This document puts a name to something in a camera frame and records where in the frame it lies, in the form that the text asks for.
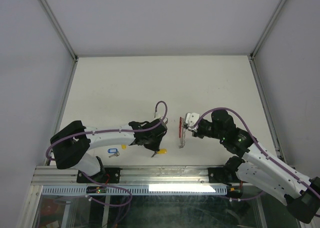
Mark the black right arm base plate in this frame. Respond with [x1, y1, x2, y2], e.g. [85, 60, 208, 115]
[207, 167, 240, 186]

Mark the left aluminium frame post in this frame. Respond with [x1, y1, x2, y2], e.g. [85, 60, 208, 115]
[38, 0, 78, 62]

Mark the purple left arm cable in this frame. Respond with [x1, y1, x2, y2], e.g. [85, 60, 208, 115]
[46, 100, 169, 164]

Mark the aluminium mounting rail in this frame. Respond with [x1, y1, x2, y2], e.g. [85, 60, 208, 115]
[31, 165, 223, 186]

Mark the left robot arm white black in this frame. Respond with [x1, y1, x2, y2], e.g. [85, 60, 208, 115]
[50, 118, 168, 183]

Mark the blue tag key on table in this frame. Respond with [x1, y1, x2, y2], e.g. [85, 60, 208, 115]
[107, 148, 120, 158]

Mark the right aluminium frame post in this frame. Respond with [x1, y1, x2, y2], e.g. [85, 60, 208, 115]
[250, 0, 289, 60]

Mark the white slotted cable duct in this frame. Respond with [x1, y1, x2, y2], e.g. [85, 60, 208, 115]
[42, 183, 227, 196]

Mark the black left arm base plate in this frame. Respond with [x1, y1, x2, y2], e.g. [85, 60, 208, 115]
[76, 167, 122, 184]

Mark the metal keyring holder red handle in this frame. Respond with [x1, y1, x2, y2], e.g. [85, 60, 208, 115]
[178, 117, 186, 149]

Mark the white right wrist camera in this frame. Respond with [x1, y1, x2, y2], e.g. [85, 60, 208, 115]
[183, 112, 200, 132]

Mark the aluminium frame post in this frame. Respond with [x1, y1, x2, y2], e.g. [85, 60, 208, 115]
[38, 0, 78, 62]
[250, 0, 289, 60]

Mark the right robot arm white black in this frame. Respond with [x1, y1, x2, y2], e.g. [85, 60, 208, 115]
[183, 108, 320, 224]

